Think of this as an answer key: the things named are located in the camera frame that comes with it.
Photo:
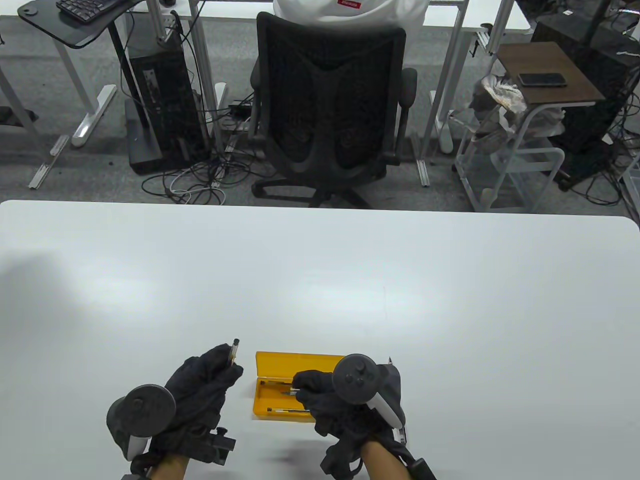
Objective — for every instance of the person's right hand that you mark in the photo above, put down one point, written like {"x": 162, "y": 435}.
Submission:
{"x": 325, "y": 390}

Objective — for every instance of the person's left hand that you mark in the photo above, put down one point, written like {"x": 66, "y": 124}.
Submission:
{"x": 200, "y": 385}

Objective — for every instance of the yellow plastic pen case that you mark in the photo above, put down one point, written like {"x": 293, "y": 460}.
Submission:
{"x": 290, "y": 362}

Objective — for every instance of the person's right forearm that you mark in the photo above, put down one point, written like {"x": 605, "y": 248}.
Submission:
{"x": 382, "y": 465}

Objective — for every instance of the person's left forearm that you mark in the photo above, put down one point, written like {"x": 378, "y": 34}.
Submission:
{"x": 170, "y": 470}

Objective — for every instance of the black power strip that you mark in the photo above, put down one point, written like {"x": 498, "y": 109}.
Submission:
{"x": 242, "y": 107}

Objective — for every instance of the black computer tower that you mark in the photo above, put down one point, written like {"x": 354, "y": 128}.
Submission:
{"x": 165, "y": 100}

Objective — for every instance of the black mesh office chair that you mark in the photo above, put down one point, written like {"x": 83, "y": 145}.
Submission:
{"x": 325, "y": 100}

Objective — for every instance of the crumpled plastic bag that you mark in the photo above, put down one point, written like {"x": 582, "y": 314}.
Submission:
{"x": 500, "y": 97}

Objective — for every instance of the white plastic bag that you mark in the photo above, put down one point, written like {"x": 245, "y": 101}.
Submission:
{"x": 547, "y": 120}

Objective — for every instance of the black smartphone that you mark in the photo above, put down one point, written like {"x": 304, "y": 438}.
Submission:
{"x": 542, "y": 80}

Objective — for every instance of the black standing desk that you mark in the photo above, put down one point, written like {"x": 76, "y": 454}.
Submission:
{"x": 65, "y": 30}

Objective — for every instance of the black keyboard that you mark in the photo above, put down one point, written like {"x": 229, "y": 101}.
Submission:
{"x": 85, "y": 9}

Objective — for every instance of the brown top side table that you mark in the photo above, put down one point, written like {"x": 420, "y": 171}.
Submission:
{"x": 545, "y": 60}

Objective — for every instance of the large black equipment case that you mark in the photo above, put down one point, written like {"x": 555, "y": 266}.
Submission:
{"x": 600, "y": 90}

